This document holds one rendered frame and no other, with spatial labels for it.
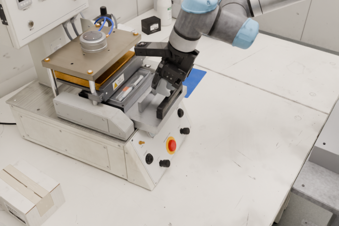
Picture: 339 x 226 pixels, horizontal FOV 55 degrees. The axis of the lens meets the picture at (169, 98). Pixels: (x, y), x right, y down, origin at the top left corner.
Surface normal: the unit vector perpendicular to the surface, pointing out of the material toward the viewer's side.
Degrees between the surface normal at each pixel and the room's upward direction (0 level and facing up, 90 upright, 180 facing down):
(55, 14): 90
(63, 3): 90
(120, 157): 90
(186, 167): 0
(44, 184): 2
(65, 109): 90
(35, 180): 2
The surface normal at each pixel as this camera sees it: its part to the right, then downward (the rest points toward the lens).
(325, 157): -0.59, 0.50
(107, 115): 0.00, -0.79
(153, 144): 0.82, -0.09
